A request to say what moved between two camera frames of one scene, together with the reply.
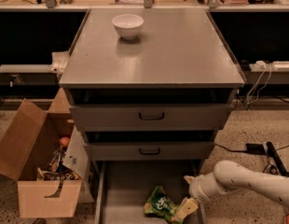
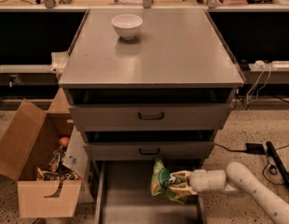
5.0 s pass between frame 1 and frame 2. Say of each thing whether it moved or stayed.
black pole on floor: stayed
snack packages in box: stayed
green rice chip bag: moved
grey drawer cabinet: stayed
